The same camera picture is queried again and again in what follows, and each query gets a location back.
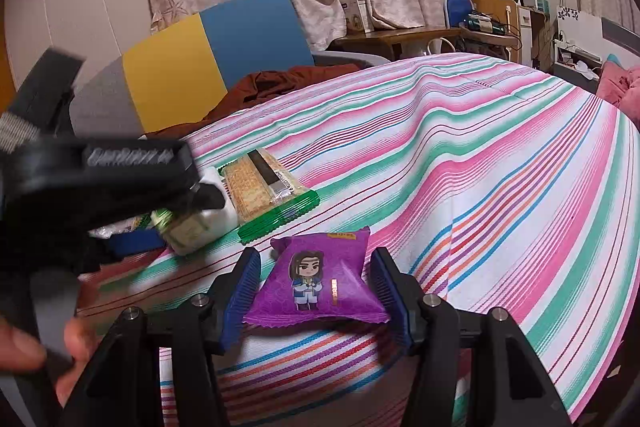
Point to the grey yellow blue chair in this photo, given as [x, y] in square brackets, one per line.
[165, 67]

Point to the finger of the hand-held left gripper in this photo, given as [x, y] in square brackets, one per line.
[210, 197]
[132, 243]

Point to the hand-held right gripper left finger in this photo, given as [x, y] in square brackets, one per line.
[242, 297]

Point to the pink blanket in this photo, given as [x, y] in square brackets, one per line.
[617, 82]

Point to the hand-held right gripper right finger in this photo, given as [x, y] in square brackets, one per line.
[392, 302]

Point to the person's left hand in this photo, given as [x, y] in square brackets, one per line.
[20, 349]

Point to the purple snack packet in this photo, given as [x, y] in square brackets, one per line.
[320, 277]

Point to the brown cloth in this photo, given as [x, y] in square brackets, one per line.
[270, 87]

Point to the wooden desk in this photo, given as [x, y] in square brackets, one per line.
[390, 34]

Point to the striped tablecloth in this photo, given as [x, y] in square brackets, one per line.
[500, 157]

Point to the green cracker packet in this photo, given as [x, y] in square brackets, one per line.
[255, 192]

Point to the white green snack packet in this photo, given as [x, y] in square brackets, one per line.
[185, 229]

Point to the white board with flower print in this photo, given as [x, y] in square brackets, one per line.
[580, 24]

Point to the blue folding chair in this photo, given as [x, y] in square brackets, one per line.
[457, 9]

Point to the cardboard box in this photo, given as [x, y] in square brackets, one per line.
[356, 14]

